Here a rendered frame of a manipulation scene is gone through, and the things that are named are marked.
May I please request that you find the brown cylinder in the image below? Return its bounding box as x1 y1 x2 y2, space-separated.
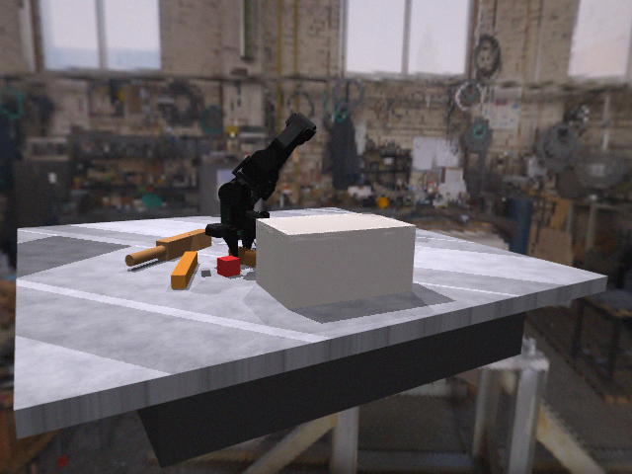
228 246 256 268

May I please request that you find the red block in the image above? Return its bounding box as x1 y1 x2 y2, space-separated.
217 256 240 277

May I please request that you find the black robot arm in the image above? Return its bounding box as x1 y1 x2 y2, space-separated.
218 113 317 232

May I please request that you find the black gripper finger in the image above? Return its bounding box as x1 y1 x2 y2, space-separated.
241 230 256 249
223 235 241 258

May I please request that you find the orange bar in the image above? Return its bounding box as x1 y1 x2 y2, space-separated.
171 252 198 288

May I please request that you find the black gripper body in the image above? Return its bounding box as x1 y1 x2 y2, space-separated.
205 201 253 238

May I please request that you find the orange block with cylindrical handle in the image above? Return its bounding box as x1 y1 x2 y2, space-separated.
124 229 212 267

